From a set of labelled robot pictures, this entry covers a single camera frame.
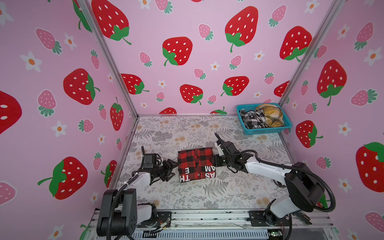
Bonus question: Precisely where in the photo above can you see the red black plaid shirt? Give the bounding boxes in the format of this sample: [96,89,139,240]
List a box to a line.
[178,148,217,183]

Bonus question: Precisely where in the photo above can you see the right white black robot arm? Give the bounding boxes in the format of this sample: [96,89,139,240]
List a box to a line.
[212,150,336,226]

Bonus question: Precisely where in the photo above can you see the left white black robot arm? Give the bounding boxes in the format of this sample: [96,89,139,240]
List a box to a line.
[96,160,178,240]

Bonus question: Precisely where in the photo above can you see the white black plaid shirt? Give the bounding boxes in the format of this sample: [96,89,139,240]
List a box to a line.
[240,109,267,130]

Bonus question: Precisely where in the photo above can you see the teal plastic basket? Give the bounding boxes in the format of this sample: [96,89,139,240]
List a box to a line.
[236,103,292,135]

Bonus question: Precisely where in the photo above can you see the yellow plaid shirt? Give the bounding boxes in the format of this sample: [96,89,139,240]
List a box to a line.
[255,104,285,128]

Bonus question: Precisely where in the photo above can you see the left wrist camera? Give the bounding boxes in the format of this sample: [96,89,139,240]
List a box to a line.
[141,146,162,170]

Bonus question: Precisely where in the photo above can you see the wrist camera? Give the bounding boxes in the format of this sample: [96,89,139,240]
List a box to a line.
[215,133,240,157]
[141,146,162,170]

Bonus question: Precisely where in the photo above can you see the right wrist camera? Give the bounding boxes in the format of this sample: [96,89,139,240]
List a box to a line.
[215,133,240,157]

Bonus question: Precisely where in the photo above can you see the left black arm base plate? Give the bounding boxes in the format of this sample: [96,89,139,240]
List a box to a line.
[150,211,172,229]

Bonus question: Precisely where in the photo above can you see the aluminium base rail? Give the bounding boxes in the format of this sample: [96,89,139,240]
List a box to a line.
[89,208,334,232]

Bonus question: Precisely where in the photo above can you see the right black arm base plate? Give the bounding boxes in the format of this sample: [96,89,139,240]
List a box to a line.
[247,211,291,227]

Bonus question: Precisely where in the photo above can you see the black flat bracket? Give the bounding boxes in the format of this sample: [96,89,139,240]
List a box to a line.
[294,212,313,225]

